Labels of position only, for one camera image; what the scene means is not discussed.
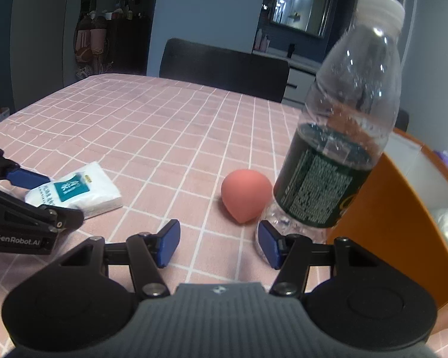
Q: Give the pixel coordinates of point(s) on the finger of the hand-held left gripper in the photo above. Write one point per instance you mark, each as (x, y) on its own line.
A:
(65, 218)
(26, 179)

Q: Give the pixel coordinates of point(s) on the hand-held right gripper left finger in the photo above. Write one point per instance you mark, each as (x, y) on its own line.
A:
(168, 242)

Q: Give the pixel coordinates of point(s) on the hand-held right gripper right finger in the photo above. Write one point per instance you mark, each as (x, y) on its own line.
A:
(268, 244)

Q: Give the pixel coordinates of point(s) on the white tissue packet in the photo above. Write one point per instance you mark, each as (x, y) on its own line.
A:
(93, 194)

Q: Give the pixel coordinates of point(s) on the pink makeup sponge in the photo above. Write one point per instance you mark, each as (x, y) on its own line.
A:
(246, 194)

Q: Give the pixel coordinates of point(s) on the orange cardboard box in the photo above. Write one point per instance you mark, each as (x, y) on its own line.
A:
(388, 212)

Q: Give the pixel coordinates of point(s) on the hanging bags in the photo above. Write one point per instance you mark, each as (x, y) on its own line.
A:
(93, 44)

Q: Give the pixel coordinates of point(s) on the clear plastic water bottle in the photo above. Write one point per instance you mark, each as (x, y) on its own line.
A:
(339, 100)

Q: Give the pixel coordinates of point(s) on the white vanity cabinet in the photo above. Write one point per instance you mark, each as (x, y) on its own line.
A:
(298, 78)

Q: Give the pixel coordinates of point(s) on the dark dining chair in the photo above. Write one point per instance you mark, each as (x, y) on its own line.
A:
(216, 67)
(402, 121)

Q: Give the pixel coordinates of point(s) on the black faucet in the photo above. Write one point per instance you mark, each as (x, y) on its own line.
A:
(291, 50)

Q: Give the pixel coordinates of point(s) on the pink toiletry bottles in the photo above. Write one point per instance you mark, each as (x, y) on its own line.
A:
(263, 41)

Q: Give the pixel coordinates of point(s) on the wall mirror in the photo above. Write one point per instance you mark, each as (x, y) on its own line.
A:
(302, 0)

